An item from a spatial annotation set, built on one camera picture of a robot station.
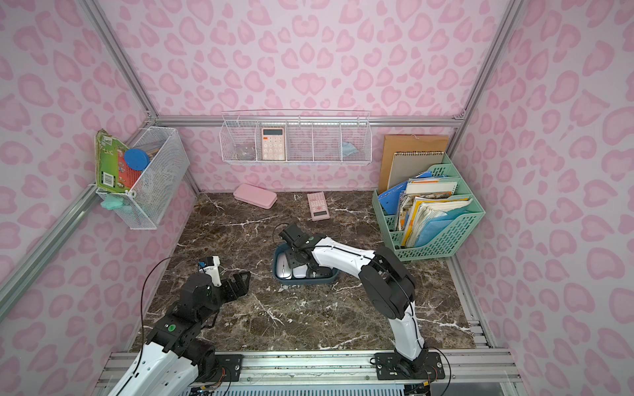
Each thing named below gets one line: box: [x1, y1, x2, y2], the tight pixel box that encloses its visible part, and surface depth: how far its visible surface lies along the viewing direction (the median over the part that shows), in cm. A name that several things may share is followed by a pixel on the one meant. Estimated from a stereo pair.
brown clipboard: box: [378, 134, 450, 194], surface depth 98 cm
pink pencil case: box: [232, 183, 279, 210], surface depth 119 cm
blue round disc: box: [123, 148, 150, 171], surface depth 77 cm
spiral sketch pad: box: [387, 150, 445, 190], surface depth 98 cm
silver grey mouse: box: [276, 252, 293, 280], surface depth 92 cm
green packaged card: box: [94, 128, 141, 193], surface depth 72 cm
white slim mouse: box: [292, 264, 308, 279], surface depth 92 cm
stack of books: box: [378, 170, 474, 248], surface depth 90 cm
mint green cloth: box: [100, 193, 124, 211], surface depth 65 cm
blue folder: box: [378, 180, 409, 216], surface depth 100 cm
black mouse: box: [311, 265, 332, 279], surface depth 92 cm
